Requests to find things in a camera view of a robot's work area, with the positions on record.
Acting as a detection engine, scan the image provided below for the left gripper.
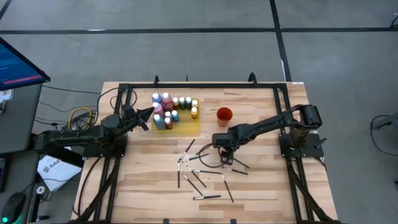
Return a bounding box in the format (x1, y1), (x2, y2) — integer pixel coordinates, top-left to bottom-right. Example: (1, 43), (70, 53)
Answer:
(121, 104), (155, 131)

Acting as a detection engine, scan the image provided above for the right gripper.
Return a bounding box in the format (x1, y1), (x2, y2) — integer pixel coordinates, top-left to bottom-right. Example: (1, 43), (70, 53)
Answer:
(212, 132), (241, 166)

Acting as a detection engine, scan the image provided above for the large pink paint bottle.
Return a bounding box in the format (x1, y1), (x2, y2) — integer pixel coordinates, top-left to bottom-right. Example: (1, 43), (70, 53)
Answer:
(152, 101), (165, 118)

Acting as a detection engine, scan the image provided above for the large dark teal paint bottle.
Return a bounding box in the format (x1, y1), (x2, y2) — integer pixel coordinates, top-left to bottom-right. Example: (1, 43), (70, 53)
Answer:
(152, 113), (167, 131)

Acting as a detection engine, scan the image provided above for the large red paint bottle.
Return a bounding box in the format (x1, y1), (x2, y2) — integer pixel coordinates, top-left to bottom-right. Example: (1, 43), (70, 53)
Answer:
(161, 91), (174, 112)

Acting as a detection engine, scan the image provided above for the red-orange plastic cup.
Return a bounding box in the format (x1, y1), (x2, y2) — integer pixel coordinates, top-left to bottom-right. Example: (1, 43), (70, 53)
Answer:
(216, 106), (234, 128)

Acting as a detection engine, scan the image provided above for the yellow translucent plastic bin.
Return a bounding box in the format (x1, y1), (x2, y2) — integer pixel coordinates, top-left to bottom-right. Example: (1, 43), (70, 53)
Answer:
(151, 100), (201, 136)

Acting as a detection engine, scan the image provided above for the white paper booklet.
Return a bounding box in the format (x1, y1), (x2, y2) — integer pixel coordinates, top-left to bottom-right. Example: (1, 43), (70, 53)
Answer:
(37, 154), (83, 192)

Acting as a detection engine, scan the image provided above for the dark gray desk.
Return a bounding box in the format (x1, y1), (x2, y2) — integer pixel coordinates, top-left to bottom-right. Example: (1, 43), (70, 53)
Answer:
(0, 83), (85, 224)

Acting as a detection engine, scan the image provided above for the computer monitor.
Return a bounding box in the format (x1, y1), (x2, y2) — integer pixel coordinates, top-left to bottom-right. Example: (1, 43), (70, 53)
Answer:
(0, 37), (51, 91)

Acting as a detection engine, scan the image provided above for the white paper note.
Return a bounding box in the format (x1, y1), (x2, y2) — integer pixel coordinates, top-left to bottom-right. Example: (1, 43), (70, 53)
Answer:
(0, 89), (13, 104)

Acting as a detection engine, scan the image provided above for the black keyboard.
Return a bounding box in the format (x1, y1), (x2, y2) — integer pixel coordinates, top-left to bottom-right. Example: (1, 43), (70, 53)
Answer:
(0, 157), (6, 193)

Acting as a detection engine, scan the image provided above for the black computer mouse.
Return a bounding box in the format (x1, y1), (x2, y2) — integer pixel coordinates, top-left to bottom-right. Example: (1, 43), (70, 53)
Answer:
(1, 192), (26, 224)

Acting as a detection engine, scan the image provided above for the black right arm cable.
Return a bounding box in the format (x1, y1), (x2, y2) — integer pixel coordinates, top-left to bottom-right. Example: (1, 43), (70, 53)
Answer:
(197, 142), (223, 170)

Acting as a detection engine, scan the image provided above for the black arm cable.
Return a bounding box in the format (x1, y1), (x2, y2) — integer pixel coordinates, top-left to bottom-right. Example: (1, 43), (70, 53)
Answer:
(197, 142), (223, 170)
(96, 86), (138, 125)

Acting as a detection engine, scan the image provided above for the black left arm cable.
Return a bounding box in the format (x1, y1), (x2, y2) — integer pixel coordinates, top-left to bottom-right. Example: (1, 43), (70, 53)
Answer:
(96, 86), (138, 125)

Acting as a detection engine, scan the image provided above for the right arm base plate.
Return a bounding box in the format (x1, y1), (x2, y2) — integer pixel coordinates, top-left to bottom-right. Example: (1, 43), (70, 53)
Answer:
(279, 133), (325, 159)

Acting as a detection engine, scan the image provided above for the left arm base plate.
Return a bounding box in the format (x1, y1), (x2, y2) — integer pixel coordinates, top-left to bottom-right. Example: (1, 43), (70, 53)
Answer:
(83, 134), (128, 159)

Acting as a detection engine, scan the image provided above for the yellow cable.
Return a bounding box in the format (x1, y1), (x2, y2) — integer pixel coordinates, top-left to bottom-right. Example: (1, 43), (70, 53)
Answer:
(67, 106), (93, 130)

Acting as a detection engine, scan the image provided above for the thin black floor cable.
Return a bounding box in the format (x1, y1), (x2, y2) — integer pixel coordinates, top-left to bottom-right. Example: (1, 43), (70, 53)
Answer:
(42, 84), (103, 95)

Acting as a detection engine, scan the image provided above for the long black power cable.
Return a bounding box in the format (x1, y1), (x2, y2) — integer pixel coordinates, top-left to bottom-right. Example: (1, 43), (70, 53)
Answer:
(72, 157), (102, 218)

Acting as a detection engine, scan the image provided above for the looped black floor cable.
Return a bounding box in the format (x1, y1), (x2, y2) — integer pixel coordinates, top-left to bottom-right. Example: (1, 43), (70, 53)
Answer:
(369, 114), (398, 157)

